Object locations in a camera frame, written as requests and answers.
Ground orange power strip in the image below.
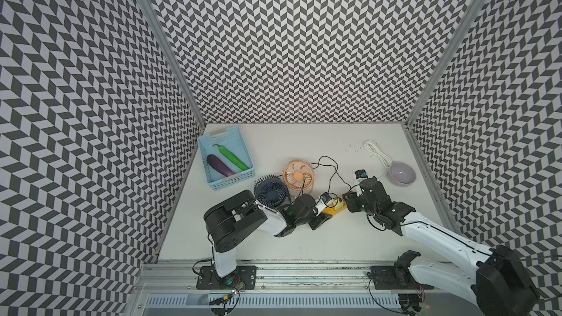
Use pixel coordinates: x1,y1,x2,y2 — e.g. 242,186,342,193
323,196,347,216

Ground black orange fan cable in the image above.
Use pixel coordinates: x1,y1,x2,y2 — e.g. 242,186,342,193
289,155,357,198

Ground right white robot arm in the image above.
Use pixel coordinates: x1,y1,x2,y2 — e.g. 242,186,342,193
343,170,540,315

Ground dark blue desk fan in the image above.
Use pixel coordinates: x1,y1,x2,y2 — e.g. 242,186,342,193
253,175,290,209

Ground orange desk fan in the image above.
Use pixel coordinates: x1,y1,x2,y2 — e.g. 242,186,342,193
282,159,316,199

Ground yellow usb charger plug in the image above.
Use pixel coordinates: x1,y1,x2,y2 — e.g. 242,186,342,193
332,197,345,212

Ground lilac ceramic bowl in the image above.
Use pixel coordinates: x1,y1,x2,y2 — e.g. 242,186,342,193
388,162,417,187

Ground green toy cucumber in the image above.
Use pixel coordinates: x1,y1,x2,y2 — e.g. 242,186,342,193
215,144,249,171

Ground light blue plastic basket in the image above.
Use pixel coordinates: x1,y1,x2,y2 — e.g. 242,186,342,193
198,126,255,190

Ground purple toy eggplant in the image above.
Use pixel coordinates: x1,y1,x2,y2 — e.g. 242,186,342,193
206,154,235,177

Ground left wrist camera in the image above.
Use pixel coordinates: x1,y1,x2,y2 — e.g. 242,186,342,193
315,192,334,216

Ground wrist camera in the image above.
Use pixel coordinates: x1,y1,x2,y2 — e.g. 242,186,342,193
355,169,368,183
315,192,334,216

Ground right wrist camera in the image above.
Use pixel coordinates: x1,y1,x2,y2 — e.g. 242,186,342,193
355,169,368,183

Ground black blue fan cable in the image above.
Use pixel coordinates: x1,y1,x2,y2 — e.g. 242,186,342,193
285,178,339,212

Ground coiled white power cord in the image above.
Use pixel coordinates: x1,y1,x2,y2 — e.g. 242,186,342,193
363,140,395,168

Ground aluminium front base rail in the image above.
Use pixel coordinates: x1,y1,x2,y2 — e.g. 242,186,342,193
122,260,480,315

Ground aluminium corner post right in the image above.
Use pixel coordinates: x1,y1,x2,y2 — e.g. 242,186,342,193
405,0,487,130

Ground aluminium corner post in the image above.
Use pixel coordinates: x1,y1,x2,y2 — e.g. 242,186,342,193
136,0,206,128
405,0,487,130

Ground aluminium corner post left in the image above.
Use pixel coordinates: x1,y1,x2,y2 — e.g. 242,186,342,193
136,0,206,128

